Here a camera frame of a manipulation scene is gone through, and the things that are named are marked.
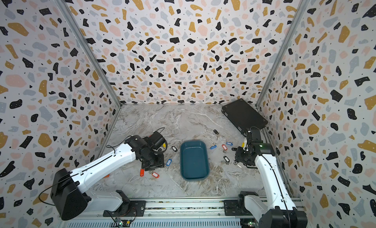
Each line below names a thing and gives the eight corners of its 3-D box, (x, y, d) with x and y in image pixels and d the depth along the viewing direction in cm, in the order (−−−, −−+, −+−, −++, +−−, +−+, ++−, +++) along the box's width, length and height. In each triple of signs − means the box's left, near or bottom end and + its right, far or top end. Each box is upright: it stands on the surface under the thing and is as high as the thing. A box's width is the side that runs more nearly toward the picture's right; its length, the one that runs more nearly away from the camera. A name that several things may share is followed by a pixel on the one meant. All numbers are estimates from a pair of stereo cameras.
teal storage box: (178, 181, 85) (177, 177, 80) (181, 144, 100) (180, 140, 96) (210, 181, 85) (210, 178, 80) (208, 145, 101) (208, 140, 96)
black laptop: (244, 137, 104) (246, 133, 100) (220, 111, 121) (221, 106, 117) (266, 125, 112) (268, 121, 107) (240, 102, 128) (241, 97, 124)
